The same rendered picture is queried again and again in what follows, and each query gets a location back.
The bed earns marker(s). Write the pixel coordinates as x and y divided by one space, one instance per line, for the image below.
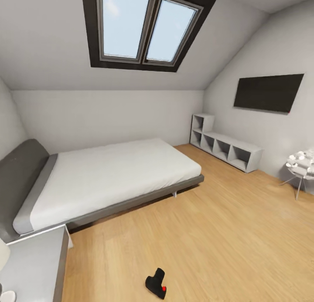
39 191

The fixed window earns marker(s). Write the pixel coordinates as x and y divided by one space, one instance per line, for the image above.
147 35

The nightstand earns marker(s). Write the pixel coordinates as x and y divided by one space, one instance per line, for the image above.
35 268

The bookcase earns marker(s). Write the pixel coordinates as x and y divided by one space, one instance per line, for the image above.
201 134

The wall mounted tv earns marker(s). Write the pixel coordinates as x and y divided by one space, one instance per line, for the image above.
270 93

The digital camera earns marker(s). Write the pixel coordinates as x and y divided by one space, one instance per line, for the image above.
154 284

